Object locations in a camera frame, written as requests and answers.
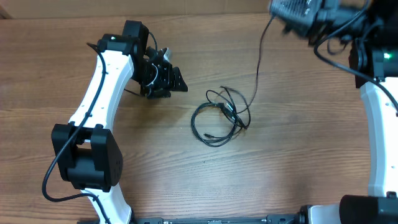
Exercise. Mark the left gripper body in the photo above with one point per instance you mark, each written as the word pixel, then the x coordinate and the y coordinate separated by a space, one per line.
pixel 155 79

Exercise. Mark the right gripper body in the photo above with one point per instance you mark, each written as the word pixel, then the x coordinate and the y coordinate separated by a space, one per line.
pixel 310 26

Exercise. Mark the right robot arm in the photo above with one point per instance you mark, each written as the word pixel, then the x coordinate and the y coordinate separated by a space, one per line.
pixel 372 33

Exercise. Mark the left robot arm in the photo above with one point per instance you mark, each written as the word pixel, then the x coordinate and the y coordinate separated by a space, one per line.
pixel 86 151

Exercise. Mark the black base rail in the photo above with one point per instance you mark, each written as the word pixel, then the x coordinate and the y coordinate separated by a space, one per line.
pixel 214 221

